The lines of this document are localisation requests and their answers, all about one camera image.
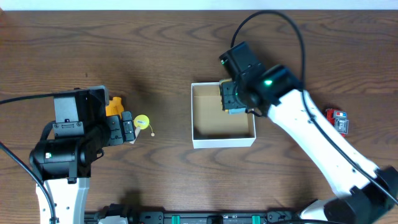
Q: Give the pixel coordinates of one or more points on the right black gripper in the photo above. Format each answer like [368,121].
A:
[231,100]

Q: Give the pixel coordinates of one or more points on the white cardboard box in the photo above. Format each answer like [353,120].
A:
[214,128]

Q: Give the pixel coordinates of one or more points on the red toy fire truck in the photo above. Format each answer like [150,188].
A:
[338,120]

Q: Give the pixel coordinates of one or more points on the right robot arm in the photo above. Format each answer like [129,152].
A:
[363,191]

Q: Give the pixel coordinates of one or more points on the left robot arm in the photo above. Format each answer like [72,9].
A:
[63,164]

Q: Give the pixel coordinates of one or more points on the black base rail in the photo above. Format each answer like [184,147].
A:
[117,213]

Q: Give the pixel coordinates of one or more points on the yellow grey toy truck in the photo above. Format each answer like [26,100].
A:
[230,99]

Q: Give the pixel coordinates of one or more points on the orange rubber animal toy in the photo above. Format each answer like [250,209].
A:
[115,107]

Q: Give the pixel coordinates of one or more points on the yellow yo-yo with string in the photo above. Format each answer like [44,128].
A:
[143,122]

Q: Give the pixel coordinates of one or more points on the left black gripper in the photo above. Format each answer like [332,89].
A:
[115,130]

